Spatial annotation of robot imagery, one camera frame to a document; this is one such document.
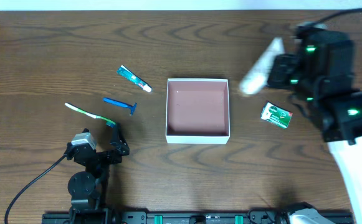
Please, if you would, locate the white Pantene tube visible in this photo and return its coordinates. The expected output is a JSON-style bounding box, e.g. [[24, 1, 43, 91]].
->
[[239, 37, 285, 95]]

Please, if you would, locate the green Dettol soap box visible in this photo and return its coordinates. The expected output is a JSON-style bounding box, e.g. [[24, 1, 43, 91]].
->
[[260, 102, 293, 129]]

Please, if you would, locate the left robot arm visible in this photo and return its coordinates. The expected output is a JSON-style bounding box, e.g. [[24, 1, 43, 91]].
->
[[64, 124, 130, 223]]

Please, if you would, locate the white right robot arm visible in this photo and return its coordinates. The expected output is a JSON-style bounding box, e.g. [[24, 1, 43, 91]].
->
[[267, 26, 362, 223]]

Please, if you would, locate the green white toothbrush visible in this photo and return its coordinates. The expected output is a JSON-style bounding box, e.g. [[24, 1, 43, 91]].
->
[[65, 103, 116, 127]]

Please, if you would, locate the blue disposable razor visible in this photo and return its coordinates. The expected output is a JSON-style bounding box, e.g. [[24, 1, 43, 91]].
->
[[103, 98, 137, 116]]

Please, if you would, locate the green toothpaste tube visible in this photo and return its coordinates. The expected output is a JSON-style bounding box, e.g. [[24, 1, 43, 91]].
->
[[117, 65, 153, 93]]

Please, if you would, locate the white box with maroon interior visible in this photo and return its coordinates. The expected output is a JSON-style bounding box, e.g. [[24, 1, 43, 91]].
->
[[165, 78, 231, 144]]

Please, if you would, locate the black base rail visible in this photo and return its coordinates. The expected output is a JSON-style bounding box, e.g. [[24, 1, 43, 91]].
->
[[41, 210, 289, 224]]

